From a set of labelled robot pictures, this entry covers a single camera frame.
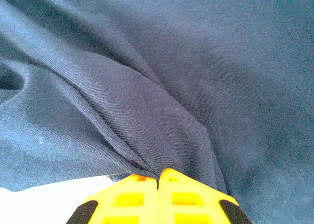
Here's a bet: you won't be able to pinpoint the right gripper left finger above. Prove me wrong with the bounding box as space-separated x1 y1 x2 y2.
65 173 159 224

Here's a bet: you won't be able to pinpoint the dark blue t-shirt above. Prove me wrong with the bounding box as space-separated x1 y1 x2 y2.
0 0 314 224

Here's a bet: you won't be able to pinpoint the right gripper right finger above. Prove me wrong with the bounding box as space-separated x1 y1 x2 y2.
157 168 253 224

